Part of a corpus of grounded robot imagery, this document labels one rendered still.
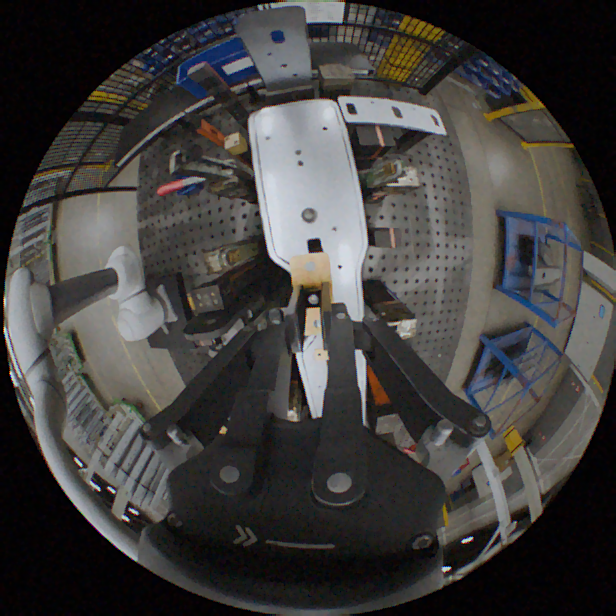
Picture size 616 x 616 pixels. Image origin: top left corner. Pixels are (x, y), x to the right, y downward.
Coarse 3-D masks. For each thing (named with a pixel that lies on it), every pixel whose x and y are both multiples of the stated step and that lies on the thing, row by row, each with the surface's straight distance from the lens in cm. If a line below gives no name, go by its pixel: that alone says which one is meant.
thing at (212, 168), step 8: (176, 152) 34; (184, 152) 34; (192, 152) 31; (200, 152) 32; (176, 160) 34; (184, 160) 33; (192, 160) 31; (200, 160) 38; (208, 160) 38; (216, 160) 40; (168, 168) 36; (176, 168) 32; (184, 168) 33; (192, 168) 34; (200, 168) 35; (208, 168) 39; (216, 168) 41; (224, 168) 44; (232, 168) 45; (192, 176) 36; (200, 176) 37; (208, 176) 38; (216, 176) 40; (224, 176) 41; (232, 176) 43
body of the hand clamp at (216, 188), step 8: (240, 168) 50; (240, 176) 48; (248, 176) 54; (216, 184) 46; (240, 184) 47; (248, 184) 52; (216, 192) 46; (224, 192) 48; (232, 192) 50; (240, 192) 52; (248, 192) 54; (256, 192) 61; (248, 200) 67; (256, 200) 68
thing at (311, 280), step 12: (324, 252) 20; (300, 264) 20; (324, 264) 20; (300, 276) 20; (312, 276) 20; (324, 276) 20; (312, 288) 20; (312, 300) 20; (312, 312) 21; (312, 324) 22
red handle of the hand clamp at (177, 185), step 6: (228, 168) 44; (180, 180) 43; (186, 180) 43; (192, 180) 43; (198, 180) 43; (204, 180) 43; (210, 180) 44; (162, 186) 43; (168, 186) 43; (174, 186) 43; (180, 186) 43; (186, 186) 44; (162, 192) 43; (168, 192) 43
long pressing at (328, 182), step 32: (256, 128) 54; (288, 128) 52; (320, 128) 51; (256, 160) 49; (288, 160) 48; (320, 160) 47; (352, 160) 48; (288, 192) 46; (320, 192) 45; (352, 192) 46; (288, 224) 45; (320, 224) 45; (352, 224) 45; (288, 256) 46; (352, 256) 46; (352, 288) 47; (320, 384) 62
